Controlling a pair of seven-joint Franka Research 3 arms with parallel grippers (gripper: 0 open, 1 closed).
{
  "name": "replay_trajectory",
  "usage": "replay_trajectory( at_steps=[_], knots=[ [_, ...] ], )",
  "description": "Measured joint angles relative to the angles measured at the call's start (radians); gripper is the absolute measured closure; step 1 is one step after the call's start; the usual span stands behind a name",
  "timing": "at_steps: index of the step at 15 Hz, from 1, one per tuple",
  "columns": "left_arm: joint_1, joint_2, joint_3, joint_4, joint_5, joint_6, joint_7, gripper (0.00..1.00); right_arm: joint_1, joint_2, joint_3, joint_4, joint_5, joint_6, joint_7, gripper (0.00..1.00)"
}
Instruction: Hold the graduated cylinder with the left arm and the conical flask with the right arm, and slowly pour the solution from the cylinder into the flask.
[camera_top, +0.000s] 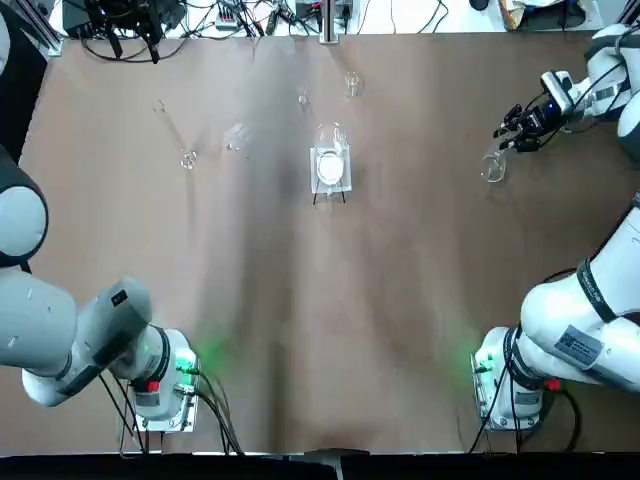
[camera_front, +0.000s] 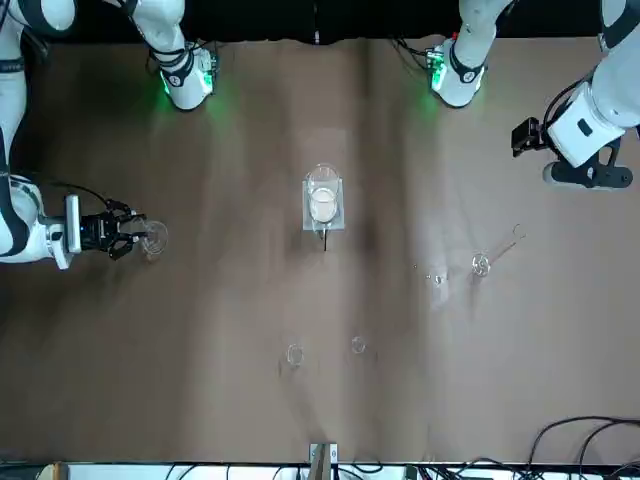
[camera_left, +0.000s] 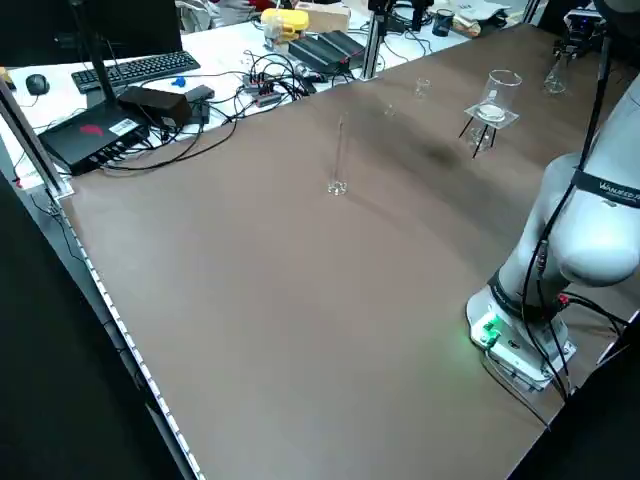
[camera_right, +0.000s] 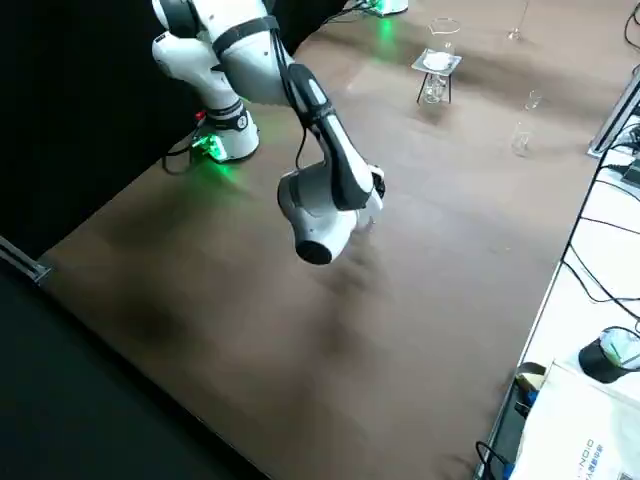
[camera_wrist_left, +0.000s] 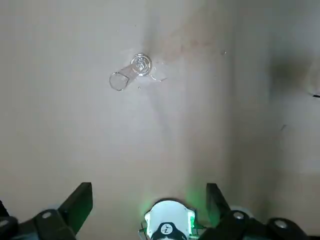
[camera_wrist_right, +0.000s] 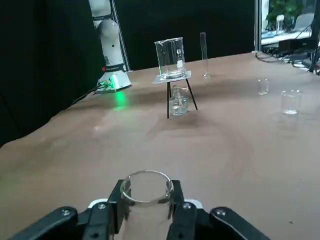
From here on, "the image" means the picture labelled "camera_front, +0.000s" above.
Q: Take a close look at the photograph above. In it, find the black cable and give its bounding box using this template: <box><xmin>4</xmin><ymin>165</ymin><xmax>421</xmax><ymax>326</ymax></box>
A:
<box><xmin>528</xmin><ymin>416</ymin><xmax>640</xmax><ymax>465</ymax></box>
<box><xmin>578</xmin><ymin>421</ymin><xmax>640</xmax><ymax>465</ymax></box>

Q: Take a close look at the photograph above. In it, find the aluminium camera post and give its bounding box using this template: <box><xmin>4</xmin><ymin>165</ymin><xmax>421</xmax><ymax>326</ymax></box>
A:
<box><xmin>307</xmin><ymin>441</ymin><xmax>340</xmax><ymax>480</ymax></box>

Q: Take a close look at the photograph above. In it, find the glass graduated cylinder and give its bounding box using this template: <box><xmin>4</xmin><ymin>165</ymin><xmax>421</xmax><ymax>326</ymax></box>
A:
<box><xmin>468</xmin><ymin>223</ymin><xmax>527</xmax><ymax>279</ymax></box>

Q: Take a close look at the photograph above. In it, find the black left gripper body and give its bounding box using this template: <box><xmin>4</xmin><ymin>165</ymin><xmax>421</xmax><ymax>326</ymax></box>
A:
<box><xmin>510</xmin><ymin>116</ymin><xmax>545</xmax><ymax>159</ymax></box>

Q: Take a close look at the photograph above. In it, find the large glass beaker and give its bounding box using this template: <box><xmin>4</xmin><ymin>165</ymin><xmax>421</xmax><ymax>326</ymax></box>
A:
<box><xmin>304</xmin><ymin>161</ymin><xmax>346</xmax><ymax>227</ymax></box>

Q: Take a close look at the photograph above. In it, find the small glass beaker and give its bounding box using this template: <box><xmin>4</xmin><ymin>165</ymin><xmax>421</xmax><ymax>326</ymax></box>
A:
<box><xmin>344</xmin><ymin>335</ymin><xmax>370</xmax><ymax>367</ymax></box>
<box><xmin>278</xmin><ymin>342</ymin><xmax>307</xmax><ymax>377</ymax></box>

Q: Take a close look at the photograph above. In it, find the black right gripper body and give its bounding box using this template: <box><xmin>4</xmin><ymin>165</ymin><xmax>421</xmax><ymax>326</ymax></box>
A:
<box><xmin>78</xmin><ymin>212</ymin><xmax>112</xmax><ymax>251</ymax></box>

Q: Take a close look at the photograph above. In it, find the glass conical flask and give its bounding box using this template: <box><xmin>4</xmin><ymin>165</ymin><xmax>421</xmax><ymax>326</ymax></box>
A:
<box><xmin>134</xmin><ymin>219</ymin><xmax>171</xmax><ymax>265</ymax></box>

